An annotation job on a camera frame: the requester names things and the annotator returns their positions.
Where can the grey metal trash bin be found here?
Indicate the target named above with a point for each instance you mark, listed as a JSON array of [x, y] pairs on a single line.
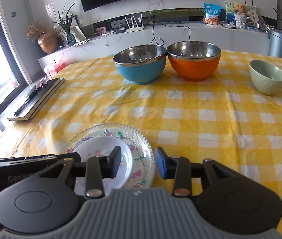
[[275, 44]]

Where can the small white plate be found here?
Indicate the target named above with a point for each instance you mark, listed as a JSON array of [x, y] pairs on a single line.
[[103, 145]]

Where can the black pen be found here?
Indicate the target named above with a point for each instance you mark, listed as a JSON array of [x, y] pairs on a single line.
[[32, 93]]

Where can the blue steel bowl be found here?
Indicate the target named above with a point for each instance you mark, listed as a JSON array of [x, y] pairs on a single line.
[[141, 64]]

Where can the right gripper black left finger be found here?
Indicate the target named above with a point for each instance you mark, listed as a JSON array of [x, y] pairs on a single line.
[[57, 181]]

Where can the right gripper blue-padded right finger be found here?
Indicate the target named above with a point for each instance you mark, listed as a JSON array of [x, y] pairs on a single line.
[[182, 171]]

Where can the clear patterned glass plate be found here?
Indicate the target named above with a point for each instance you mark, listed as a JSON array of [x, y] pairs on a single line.
[[142, 154]]

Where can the orange steel bowl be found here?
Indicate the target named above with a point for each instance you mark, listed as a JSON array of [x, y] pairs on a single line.
[[194, 60]]

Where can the white marble tv console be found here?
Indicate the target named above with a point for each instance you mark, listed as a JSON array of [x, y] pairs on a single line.
[[162, 34]]

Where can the pink storage box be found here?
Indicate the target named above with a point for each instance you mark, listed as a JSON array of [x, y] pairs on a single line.
[[53, 68]]

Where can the teddy bear toy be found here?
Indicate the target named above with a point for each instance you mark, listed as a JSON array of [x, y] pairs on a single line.
[[239, 8]]

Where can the blue snack bag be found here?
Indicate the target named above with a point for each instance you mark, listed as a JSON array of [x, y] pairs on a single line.
[[211, 14]]

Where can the yellow checkered tablecloth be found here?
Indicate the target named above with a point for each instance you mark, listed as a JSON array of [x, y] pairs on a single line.
[[224, 117]]

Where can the green plant in blue vase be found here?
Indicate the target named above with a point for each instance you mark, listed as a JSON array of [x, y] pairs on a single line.
[[65, 22]]

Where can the white wifi router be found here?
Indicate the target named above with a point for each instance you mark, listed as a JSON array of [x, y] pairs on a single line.
[[133, 24]]

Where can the green ceramic bowl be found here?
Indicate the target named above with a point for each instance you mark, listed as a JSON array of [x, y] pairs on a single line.
[[265, 77]]

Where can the green picture book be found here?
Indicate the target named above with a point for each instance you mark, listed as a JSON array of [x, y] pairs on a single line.
[[230, 15]]

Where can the golden acorn vase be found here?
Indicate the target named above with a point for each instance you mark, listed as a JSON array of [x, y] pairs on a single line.
[[48, 42]]

